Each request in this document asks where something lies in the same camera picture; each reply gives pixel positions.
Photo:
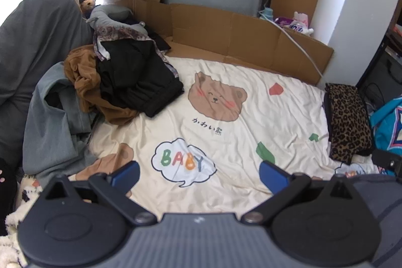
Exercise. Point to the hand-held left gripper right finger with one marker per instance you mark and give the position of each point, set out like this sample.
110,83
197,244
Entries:
273,177

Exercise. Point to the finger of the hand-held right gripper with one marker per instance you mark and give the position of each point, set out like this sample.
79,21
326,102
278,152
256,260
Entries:
389,162

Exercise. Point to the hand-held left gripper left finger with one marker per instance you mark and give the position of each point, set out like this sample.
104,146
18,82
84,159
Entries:
125,175

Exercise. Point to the black shorts bear print trim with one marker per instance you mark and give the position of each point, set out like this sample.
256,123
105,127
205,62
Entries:
132,76

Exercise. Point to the teal printed blanket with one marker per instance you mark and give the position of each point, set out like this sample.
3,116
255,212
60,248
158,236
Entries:
384,126

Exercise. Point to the grey cloth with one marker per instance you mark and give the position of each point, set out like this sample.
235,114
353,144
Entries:
388,208

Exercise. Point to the leopard print garment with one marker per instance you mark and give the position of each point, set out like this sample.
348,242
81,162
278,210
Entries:
348,123

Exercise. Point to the cream printed bedsheet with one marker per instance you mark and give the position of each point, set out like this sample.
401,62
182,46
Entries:
251,117

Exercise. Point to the black garment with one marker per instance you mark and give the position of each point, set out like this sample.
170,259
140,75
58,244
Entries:
326,114
158,40

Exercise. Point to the grey-blue sweatshirt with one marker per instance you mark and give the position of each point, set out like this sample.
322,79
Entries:
47,130

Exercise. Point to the grey laptop bag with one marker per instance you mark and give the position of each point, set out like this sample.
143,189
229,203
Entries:
381,70

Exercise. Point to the brown garment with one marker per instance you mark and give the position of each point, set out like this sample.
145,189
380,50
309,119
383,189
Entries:
81,73

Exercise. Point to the white fluffy blanket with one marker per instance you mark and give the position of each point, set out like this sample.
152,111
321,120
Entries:
12,217

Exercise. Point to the white pink tissue pack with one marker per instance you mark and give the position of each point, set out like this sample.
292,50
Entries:
301,24

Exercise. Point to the brown cardboard sheet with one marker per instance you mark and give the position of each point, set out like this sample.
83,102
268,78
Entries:
219,29

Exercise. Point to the teal power adapter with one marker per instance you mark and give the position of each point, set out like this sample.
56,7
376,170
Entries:
267,13

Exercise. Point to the dark grey pillow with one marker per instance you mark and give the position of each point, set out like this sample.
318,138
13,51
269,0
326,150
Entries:
37,35

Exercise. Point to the small brown plush doll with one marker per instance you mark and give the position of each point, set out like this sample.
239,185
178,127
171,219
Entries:
87,1

